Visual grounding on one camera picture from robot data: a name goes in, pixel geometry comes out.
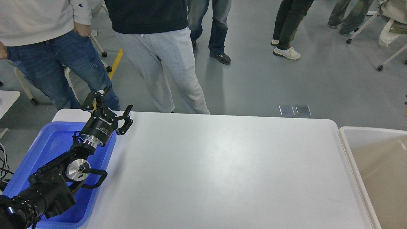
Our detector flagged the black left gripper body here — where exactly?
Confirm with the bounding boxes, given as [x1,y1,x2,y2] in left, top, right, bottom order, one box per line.
[79,108,118,148]

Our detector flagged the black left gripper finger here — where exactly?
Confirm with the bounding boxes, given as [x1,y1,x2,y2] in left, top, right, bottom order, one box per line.
[115,105,133,135]
[81,86,110,112]

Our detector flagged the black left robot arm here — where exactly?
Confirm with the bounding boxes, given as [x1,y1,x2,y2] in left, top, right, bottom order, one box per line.
[1,86,133,229]

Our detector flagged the white chair behind people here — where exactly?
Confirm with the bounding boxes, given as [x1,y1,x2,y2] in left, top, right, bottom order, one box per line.
[9,22,112,110]

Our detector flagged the person in blue jeans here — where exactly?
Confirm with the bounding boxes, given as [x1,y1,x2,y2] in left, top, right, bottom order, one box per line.
[0,0,112,110]

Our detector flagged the white side table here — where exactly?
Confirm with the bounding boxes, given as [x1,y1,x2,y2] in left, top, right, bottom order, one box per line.
[0,90,20,118]

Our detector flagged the person in grey sweatpants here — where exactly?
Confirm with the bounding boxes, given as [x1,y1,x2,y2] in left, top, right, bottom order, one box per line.
[106,0,210,115]

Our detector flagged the person in dark jeans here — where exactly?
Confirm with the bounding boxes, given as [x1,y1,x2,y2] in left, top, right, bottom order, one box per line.
[186,0,232,65]

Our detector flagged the metal floor plate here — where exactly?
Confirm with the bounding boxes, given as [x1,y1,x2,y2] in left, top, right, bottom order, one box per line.
[295,105,312,116]
[279,105,295,116]

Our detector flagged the person in white sneakers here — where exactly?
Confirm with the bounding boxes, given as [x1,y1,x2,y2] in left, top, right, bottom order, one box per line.
[270,0,314,60]

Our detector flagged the person in olive trousers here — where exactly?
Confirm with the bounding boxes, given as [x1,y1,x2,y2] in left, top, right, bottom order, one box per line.
[328,0,373,35]

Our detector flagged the beige plastic bin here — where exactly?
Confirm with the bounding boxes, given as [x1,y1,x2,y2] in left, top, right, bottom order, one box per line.
[339,127,407,229]

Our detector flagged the white rolling chair right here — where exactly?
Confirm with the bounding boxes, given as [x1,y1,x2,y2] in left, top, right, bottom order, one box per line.
[346,0,407,72]

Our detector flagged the black cables at left edge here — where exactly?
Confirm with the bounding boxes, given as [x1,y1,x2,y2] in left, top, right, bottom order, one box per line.
[0,144,14,183]

